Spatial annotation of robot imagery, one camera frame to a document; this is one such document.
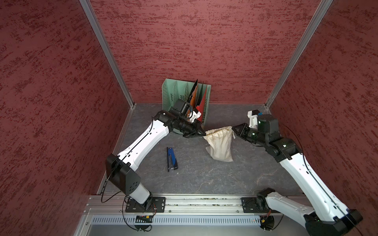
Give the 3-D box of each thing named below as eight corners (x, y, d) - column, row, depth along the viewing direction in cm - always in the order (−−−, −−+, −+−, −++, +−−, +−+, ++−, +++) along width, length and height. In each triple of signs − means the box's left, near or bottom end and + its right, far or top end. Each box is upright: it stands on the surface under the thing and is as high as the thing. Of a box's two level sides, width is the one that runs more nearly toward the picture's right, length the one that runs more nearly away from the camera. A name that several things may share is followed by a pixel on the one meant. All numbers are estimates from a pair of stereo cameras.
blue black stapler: (168, 171, 87) (167, 170, 85) (166, 149, 97) (165, 147, 94) (178, 169, 88) (178, 167, 86) (175, 148, 97) (175, 145, 95)
